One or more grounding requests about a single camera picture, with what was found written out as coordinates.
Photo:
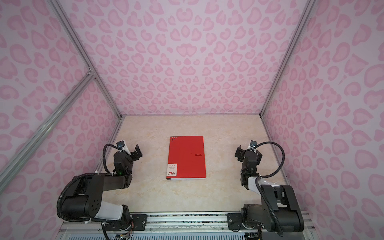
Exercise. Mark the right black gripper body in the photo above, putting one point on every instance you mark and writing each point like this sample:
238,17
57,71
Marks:
244,167

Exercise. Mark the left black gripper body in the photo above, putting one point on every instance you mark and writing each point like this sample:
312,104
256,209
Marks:
130,168

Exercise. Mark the red and black folder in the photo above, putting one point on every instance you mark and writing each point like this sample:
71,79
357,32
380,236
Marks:
186,159

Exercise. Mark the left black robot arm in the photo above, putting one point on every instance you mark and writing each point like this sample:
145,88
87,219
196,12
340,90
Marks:
81,200

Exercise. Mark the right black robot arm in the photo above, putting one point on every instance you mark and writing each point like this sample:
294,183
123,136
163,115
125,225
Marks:
279,210

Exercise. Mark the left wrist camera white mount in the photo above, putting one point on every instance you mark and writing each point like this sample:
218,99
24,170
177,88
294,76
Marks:
122,146

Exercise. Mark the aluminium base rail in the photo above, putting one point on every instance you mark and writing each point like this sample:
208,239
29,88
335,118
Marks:
183,226

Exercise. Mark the aluminium frame strut left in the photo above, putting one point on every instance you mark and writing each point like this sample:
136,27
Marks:
19,160

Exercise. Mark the aluminium frame post right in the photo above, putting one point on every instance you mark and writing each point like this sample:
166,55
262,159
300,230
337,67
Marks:
304,19

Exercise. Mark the aluminium frame post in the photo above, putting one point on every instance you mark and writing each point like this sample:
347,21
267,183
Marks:
304,19
80,48

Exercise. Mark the aluminium frame post left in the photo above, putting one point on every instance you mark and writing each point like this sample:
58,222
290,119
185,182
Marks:
80,48

